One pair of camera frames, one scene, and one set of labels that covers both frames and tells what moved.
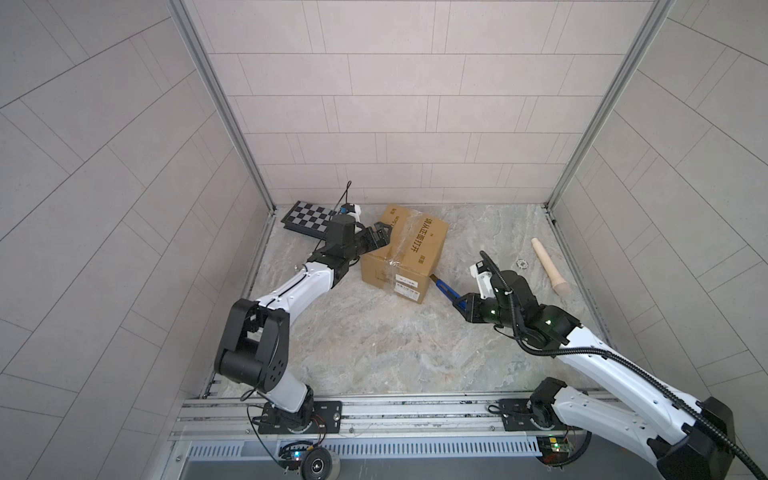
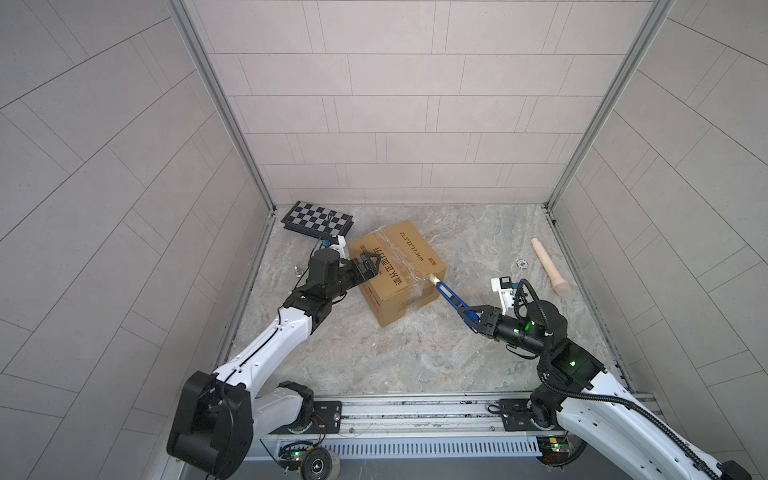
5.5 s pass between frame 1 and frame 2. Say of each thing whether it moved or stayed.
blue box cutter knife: stayed
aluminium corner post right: stayed
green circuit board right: stayed
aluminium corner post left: stayed
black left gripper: moved
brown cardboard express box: moved
